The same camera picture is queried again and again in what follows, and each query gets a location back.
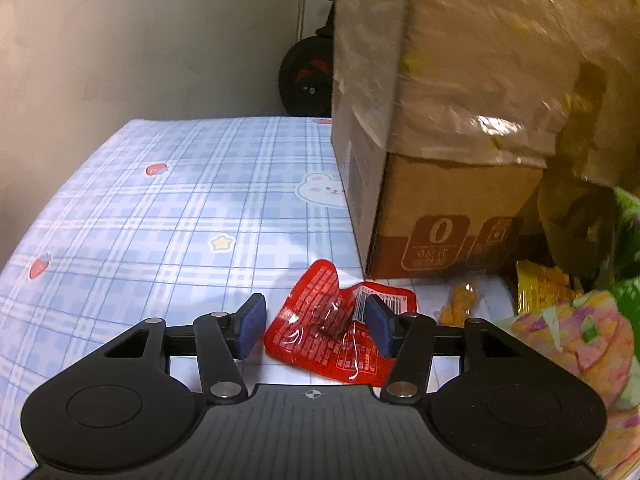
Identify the blue plaid tablecloth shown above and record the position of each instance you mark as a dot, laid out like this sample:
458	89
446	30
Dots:
150	220

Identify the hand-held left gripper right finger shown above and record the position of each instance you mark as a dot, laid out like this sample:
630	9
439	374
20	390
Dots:
380	325

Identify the pink snack packet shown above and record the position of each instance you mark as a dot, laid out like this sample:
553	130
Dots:
575	345

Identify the yellow snack packet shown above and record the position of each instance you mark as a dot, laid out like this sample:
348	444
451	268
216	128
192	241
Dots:
540	285

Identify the red snack packet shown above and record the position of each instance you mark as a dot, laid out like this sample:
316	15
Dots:
310	300

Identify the brown cardboard box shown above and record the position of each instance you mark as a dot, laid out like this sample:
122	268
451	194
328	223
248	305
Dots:
450	190

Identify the small orange snack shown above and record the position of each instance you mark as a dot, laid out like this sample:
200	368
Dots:
457	307

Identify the green vegetable snack packet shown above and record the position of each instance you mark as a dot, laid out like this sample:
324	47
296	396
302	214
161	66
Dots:
629	220

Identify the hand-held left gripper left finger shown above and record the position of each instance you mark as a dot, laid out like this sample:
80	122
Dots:
250	325

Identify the clear plastic box liner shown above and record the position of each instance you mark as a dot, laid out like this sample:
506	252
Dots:
475	60

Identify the black exercise bike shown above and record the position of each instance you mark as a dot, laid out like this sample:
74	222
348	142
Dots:
305	75

